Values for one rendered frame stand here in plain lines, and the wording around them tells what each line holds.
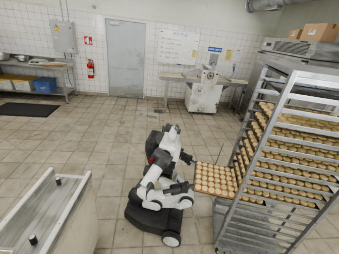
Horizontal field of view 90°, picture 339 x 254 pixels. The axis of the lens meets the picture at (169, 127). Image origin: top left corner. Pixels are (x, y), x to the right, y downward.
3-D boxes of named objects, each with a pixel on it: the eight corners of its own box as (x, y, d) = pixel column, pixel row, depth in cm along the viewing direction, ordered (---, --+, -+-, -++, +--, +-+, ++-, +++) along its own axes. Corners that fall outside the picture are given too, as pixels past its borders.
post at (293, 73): (213, 247, 169) (293, 69, 86) (213, 243, 171) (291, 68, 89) (216, 247, 168) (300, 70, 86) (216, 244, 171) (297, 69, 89)
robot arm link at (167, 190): (173, 195, 145) (161, 197, 142) (171, 182, 149) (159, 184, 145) (178, 195, 135) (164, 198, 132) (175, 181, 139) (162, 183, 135)
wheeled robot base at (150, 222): (119, 228, 183) (118, 208, 167) (136, 190, 228) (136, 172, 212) (177, 244, 176) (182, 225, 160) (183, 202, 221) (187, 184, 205)
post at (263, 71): (212, 207, 208) (266, 59, 126) (212, 205, 211) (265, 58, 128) (215, 207, 208) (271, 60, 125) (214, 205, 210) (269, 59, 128)
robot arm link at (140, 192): (161, 200, 129) (144, 205, 113) (151, 195, 135) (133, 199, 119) (164, 186, 130) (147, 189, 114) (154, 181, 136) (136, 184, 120)
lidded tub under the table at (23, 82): (13, 89, 421) (9, 79, 409) (25, 84, 462) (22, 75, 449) (30, 91, 427) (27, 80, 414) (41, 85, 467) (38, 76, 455)
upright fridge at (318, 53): (300, 149, 375) (361, 47, 276) (262, 147, 362) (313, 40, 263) (263, 120, 496) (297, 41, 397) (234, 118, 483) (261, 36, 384)
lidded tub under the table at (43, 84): (33, 91, 427) (31, 81, 415) (43, 86, 468) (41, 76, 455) (50, 92, 434) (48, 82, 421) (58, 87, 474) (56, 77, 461)
